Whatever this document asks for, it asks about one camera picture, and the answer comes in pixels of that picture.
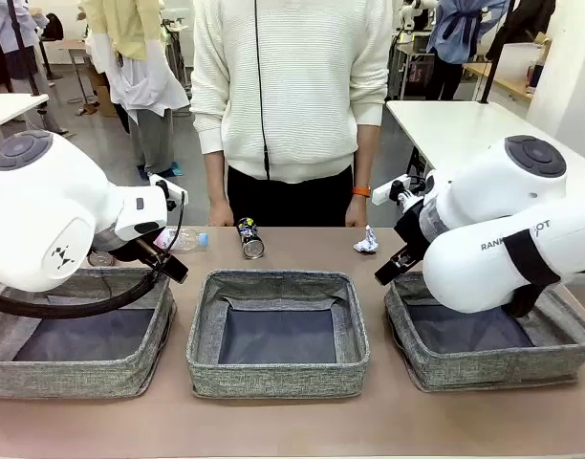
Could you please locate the brown cardboard box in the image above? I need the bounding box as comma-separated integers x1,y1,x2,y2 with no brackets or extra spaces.
84,71,118,119

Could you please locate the bystander in pale shirt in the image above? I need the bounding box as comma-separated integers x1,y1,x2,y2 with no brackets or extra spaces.
0,0,69,138

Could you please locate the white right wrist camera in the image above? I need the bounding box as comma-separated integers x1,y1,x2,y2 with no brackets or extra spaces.
371,174,418,208

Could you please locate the thin black cord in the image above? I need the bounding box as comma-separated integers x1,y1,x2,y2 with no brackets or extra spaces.
253,0,272,182

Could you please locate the large white table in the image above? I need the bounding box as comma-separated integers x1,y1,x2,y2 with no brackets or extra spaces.
385,98,585,211

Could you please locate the person's right forearm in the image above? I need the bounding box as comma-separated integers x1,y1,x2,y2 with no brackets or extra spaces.
204,151,228,205

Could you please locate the white paper ball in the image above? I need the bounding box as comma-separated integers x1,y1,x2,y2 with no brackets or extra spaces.
353,224,380,254

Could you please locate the crushed colourful drink can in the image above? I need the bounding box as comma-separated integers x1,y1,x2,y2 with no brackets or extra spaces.
237,216,267,261

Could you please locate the small white table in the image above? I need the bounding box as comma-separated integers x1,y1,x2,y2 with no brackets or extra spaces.
0,93,50,135

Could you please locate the clear bottle pink label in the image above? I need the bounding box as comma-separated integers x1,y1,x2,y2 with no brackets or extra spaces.
153,228,210,252

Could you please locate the black stand pole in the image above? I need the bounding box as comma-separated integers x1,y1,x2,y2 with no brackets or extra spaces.
480,0,516,105
5,0,41,97

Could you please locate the grey fabric basket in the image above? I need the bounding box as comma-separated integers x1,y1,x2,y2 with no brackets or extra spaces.
185,269,371,399
0,266,178,401
383,272,585,394

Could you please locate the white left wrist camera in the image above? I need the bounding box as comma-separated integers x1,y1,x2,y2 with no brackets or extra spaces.
148,174,189,207

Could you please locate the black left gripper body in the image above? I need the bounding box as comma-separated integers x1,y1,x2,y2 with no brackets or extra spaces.
94,233,150,263

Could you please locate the person's left hand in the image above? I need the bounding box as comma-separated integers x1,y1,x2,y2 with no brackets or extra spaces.
344,195,370,229

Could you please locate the person in white sweater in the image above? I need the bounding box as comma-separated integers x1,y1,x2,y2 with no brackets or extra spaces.
189,0,394,229

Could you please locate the bystander in yellow top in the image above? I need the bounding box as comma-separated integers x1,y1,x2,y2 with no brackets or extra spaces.
79,0,191,178

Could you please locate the person's right hand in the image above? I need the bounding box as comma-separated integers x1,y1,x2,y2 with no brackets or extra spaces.
208,199,235,228

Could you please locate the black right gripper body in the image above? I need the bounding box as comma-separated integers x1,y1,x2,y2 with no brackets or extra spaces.
393,196,437,263

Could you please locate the person's left forearm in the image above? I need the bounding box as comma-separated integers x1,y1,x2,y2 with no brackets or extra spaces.
352,145,375,188

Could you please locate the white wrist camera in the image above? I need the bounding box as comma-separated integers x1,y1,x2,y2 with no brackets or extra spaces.
371,174,418,208
148,174,189,207

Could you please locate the wooden desk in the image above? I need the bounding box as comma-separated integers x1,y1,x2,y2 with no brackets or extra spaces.
462,61,535,101

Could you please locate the black jacket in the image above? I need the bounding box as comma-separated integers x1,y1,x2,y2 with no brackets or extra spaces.
486,0,556,61

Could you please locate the bystander in blue shirt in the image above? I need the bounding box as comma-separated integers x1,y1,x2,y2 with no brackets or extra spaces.
425,0,509,101

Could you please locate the black folding chair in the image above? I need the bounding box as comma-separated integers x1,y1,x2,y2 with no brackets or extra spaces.
405,145,435,179

